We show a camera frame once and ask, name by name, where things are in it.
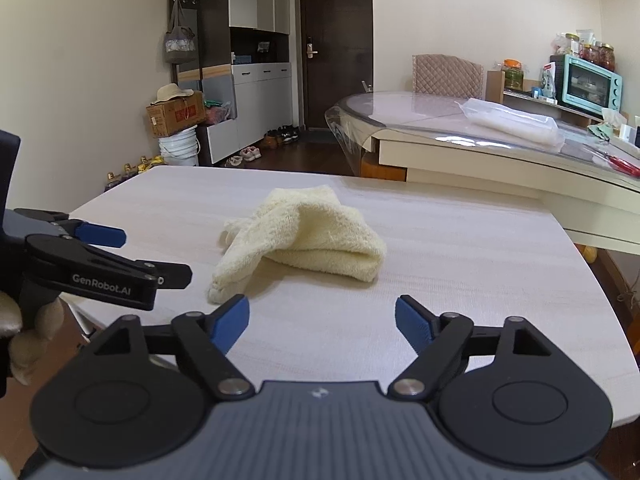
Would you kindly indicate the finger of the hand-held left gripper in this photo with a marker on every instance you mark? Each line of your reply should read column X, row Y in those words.
column 170, row 276
column 102, row 235

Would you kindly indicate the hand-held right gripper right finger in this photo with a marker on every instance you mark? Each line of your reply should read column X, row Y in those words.
column 412, row 322

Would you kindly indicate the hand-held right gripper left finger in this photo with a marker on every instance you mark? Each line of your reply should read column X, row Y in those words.
column 232, row 322

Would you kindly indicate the cream yellow towel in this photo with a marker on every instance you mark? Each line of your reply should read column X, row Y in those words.
column 310, row 240

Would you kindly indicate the person's left hand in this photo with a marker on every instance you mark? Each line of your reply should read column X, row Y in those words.
column 30, row 355

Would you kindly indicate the group of gold-capped bottles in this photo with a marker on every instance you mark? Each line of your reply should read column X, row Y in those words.
column 127, row 170

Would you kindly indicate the white plastic bucket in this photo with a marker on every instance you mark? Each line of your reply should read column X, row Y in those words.
column 177, row 152

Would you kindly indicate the brown cardboard box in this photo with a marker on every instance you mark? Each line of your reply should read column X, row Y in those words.
column 175, row 116

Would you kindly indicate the wooden stool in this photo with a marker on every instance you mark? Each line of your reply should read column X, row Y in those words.
column 382, row 170

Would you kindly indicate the straw hat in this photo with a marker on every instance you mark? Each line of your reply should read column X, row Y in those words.
column 170, row 94

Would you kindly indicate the pile of colourful bags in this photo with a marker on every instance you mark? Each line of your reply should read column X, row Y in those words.
column 217, row 112

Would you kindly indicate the brown shoe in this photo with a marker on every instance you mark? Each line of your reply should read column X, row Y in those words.
column 270, row 140

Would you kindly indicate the cream dining table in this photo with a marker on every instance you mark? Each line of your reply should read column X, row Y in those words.
column 475, row 160

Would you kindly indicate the black sneaker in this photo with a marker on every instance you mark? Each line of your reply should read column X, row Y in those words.
column 288, row 133

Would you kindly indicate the grey hanging bag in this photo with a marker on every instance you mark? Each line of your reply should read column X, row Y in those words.
column 179, row 42

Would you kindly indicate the clear plastic table cover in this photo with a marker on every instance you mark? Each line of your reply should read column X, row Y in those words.
column 400, row 110

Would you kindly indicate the clear bag with white contents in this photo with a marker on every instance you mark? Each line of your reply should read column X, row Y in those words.
column 510, row 122

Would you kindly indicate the blue box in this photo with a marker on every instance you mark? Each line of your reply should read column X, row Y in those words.
column 242, row 58

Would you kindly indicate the brown wooden box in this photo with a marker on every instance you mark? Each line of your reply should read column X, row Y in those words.
column 495, row 87

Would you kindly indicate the quilted beige chair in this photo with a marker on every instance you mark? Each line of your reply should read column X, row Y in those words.
column 445, row 75

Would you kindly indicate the wooden shelf riser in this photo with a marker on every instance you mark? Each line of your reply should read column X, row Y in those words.
column 550, row 105

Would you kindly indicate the red scissors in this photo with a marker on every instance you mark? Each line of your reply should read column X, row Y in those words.
column 620, row 164

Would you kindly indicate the green jar with orange lid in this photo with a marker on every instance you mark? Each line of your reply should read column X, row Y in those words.
column 513, row 76

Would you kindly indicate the dark brown door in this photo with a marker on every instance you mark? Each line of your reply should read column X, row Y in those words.
column 335, row 60

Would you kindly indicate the red and white package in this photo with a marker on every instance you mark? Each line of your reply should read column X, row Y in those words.
column 548, row 80

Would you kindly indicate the white and grey cabinet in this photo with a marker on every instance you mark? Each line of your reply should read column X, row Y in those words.
column 260, row 0

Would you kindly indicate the tissue pack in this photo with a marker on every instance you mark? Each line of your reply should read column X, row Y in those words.
column 614, row 121

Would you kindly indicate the teal toaster oven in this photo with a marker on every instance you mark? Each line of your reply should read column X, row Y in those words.
column 590, row 82

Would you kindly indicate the jar with pale lid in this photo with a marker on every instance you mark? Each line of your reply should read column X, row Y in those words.
column 572, row 45

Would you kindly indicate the red pickle jar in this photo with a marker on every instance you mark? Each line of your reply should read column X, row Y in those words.
column 607, row 57
column 589, row 53

